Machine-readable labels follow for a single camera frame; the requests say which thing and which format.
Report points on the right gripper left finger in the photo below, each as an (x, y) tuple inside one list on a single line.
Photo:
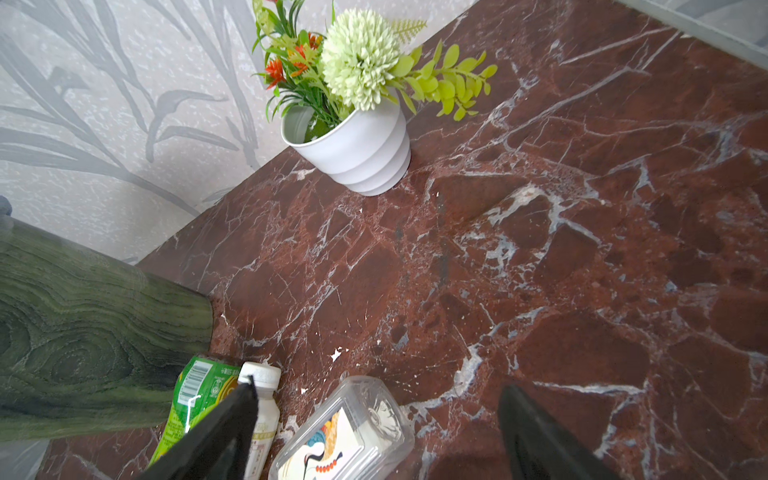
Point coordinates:
[(216, 448)]

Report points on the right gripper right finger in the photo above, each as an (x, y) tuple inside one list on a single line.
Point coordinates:
[(539, 447)]

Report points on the green label drink bottle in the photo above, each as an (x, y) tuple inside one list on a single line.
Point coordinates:
[(203, 384)]

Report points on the orange label white cap bottle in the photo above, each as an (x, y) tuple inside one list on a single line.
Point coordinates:
[(266, 379)]

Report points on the clear plastic box with card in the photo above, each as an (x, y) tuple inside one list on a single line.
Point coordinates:
[(359, 432)]

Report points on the green wood-pattern trash bin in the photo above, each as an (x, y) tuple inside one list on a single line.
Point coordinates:
[(89, 344)]

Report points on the white pot with artificial flowers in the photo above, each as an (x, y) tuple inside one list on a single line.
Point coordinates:
[(341, 94)]

